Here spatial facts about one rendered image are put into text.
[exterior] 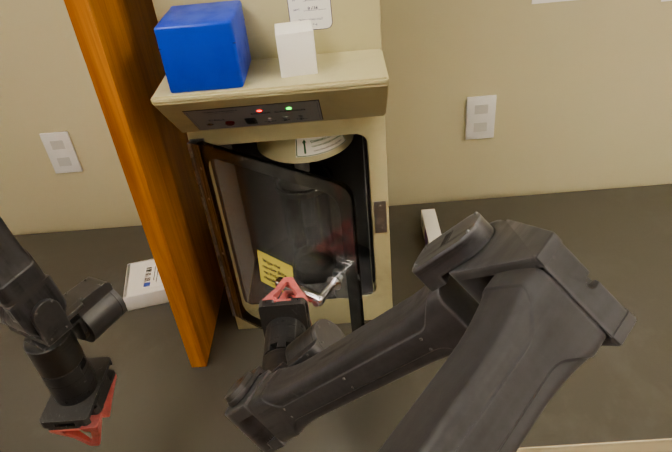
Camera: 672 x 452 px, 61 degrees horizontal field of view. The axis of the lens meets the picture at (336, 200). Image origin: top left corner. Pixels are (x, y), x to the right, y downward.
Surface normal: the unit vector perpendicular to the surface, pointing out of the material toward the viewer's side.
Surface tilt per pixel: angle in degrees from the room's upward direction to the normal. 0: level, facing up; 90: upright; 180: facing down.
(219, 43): 90
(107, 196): 90
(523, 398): 47
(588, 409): 0
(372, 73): 0
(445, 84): 90
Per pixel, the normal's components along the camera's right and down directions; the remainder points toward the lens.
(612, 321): 0.29, -0.22
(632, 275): -0.08, -0.82
